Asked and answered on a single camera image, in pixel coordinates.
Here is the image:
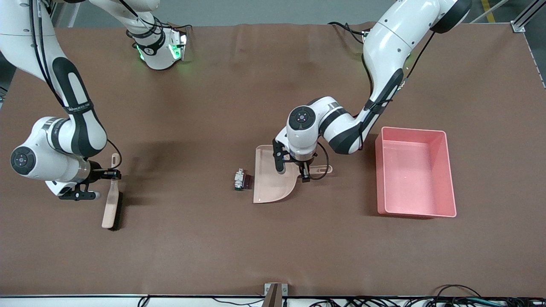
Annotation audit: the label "pink plastic bin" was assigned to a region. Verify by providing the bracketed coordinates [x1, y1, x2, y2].
[375, 126, 457, 219]

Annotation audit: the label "beige plastic dustpan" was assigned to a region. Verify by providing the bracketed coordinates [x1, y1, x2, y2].
[253, 145, 333, 204]

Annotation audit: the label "grey metal bracket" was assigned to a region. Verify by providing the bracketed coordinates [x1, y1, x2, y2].
[264, 283, 288, 307]

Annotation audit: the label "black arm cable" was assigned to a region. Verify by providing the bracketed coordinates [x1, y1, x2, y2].
[308, 30, 436, 181]
[28, 0, 123, 171]

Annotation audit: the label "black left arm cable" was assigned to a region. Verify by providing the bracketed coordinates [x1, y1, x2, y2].
[308, 30, 436, 181]

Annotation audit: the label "black base cable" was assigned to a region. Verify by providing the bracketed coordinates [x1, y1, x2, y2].
[328, 20, 368, 46]
[153, 16, 192, 31]

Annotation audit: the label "black cable bundle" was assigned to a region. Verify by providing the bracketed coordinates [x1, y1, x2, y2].
[307, 284, 546, 307]

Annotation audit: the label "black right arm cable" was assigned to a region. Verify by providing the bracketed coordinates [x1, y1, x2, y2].
[28, 0, 123, 171]

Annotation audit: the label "black right base cable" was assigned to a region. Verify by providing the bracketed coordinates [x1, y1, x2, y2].
[153, 16, 192, 31]

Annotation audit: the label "beige hand brush black bristles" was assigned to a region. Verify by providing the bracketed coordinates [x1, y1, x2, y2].
[101, 153, 125, 232]

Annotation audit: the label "black left base cable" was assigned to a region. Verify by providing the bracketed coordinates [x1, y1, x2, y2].
[328, 20, 368, 46]

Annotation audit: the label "brown table mat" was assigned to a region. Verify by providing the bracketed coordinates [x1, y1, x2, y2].
[0, 22, 546, 298]

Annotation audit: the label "aluminium frame profile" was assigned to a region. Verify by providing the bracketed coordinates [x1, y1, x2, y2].
[510, 0, 546, 33]

